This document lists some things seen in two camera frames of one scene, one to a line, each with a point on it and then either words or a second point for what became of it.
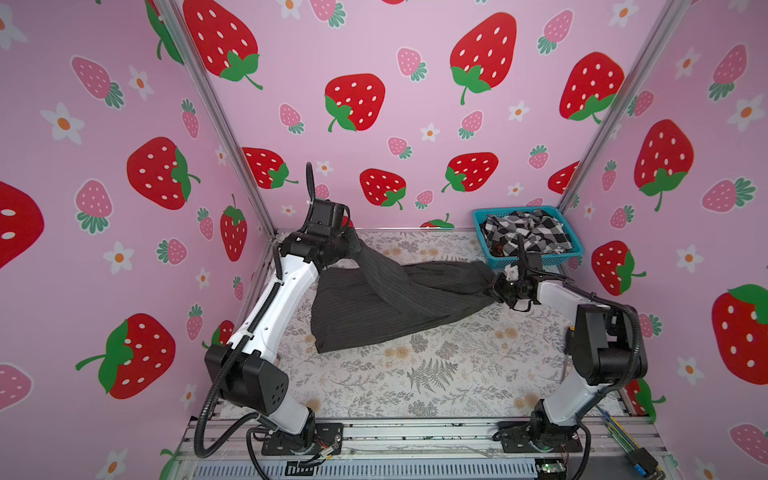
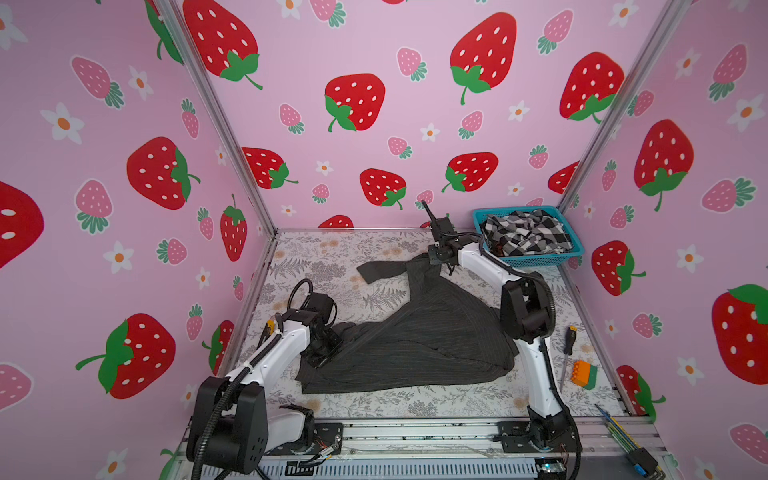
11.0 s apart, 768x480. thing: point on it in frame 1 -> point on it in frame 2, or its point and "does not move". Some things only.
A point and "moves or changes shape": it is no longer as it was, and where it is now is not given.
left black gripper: [346, 236] -> [336, 340]
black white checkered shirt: [542, 232] does not move
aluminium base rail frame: [233, 449] does not move
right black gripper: [497, 290] -> [431, 253]
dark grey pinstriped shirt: [360, 297] moves or changes shape
